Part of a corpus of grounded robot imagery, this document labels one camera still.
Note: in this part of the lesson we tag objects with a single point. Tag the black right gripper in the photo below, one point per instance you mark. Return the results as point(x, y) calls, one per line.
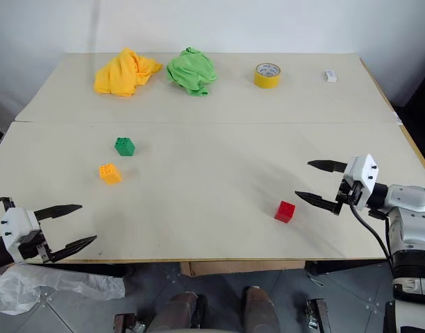
point(348, 194)

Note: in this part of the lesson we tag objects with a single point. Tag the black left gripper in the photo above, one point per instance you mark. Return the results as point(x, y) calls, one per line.
point(33, 245)

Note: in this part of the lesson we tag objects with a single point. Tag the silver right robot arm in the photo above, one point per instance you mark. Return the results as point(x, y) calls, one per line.
point(405, 236)

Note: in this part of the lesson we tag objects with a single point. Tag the red toy brick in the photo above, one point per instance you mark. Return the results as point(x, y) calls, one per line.
point(284, 212)

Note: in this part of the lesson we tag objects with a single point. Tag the crumpled clear plastic bag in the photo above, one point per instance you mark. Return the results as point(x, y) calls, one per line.
point(42, 286)

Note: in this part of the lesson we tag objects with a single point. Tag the orange toy brick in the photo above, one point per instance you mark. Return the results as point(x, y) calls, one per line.
point(110, 174)

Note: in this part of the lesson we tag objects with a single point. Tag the green toy brick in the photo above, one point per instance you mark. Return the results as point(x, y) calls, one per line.
point(124, 147)

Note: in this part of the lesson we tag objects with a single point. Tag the small white eraser box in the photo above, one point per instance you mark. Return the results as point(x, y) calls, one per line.
point(330, 75)

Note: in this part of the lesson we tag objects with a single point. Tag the black metal floor clamp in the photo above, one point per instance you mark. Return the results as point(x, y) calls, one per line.
point(127, 322)
point(316, 312)

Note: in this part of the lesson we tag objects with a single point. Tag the yellow tape roll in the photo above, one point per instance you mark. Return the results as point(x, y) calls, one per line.
point(266, 77)

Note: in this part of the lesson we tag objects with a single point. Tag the yellow crumpled cloth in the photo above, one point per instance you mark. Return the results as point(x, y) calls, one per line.
point(120, 74)

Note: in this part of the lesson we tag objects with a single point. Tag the green crumpled cloth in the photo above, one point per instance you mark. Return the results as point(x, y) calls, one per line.
point(191, 71)

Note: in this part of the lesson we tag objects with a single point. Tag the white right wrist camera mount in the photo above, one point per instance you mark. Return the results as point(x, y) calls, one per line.
point(363, 178)

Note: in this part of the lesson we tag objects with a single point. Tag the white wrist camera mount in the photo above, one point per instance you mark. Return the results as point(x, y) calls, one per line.
point(363, 178)
point(16, 229)

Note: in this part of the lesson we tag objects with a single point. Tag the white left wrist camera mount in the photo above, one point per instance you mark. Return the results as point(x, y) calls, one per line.
point(16, 229)

